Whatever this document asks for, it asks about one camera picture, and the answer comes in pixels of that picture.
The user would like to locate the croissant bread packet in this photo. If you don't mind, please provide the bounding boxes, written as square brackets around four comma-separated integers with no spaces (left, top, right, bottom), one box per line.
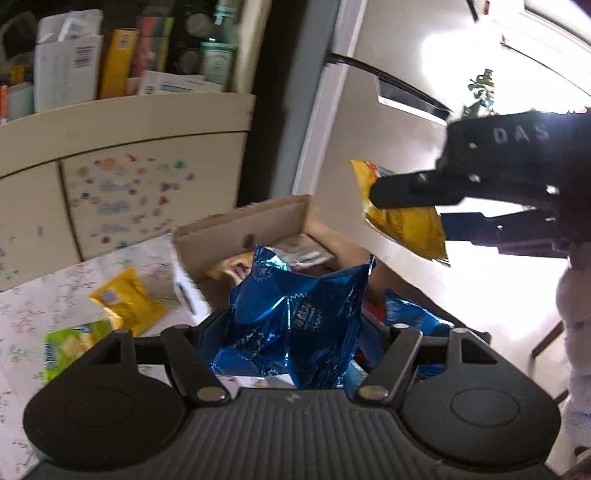
[205,253,254,283]

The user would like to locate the colourful upright boxes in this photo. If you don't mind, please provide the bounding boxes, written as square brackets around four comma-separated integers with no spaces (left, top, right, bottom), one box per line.
[130,16,175,79]

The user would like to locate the brown wooden frame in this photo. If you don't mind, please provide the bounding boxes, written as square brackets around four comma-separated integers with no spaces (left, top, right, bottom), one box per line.
[530,322,570,403]

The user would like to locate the flat white box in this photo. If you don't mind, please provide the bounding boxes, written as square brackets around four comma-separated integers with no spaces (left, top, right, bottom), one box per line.
[137,70,225,96]

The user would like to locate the cream cabinet with stickers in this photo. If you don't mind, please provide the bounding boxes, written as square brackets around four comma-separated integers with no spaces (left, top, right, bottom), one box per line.
[0,92,257,292]

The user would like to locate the silver snack packet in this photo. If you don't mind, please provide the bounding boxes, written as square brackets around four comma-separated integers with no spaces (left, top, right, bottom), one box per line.
[276,236,334,269]

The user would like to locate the yellow snack packet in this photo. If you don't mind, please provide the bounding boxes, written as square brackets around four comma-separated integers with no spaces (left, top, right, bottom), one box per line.
[350,159,451,268]
[88,268,168,336]

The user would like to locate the cardboard box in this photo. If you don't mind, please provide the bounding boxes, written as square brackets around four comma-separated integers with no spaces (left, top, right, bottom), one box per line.
[172,194,492,370]

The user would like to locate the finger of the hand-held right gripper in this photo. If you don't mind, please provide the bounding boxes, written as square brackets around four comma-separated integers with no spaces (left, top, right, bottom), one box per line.
[441,210,509,241]
[372,170,462,209]

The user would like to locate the white refrigerator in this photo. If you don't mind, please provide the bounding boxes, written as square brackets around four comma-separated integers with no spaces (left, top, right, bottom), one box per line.
[291,0,591,333]

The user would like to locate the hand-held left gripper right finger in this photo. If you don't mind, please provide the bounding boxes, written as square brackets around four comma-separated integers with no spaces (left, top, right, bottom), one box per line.
[358,325,494,401]

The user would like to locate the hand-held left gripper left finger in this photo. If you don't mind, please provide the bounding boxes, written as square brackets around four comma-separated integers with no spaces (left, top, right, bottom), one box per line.
[88,325,230,407]

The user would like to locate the floral tablecloth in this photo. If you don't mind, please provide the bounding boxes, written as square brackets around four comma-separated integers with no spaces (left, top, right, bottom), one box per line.
[0,233,218,480]

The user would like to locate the green snack packet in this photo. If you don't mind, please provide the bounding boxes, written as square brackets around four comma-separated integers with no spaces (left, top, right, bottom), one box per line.
[42,320,115,385]

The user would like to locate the green plant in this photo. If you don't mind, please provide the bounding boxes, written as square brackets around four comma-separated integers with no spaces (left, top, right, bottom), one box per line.
[463,68,496,118]

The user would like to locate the green label bottle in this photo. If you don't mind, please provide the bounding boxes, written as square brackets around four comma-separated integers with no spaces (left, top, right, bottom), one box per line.
[200,0,242,93]

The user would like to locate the white carton with barcode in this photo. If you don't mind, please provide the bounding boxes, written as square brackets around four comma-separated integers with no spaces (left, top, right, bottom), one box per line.
[34,13,105,114]

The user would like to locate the tall yellow box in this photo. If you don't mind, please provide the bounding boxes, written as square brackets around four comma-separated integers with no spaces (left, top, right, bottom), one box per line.
[98,28,140,100]

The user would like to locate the blue foil snack packet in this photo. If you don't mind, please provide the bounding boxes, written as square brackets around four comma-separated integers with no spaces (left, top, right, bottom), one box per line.
[210,246,377,389]
[384,290,455,340]

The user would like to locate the person's right forearm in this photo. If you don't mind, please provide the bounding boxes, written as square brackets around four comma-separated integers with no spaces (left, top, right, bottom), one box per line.
[556,244,591,462]

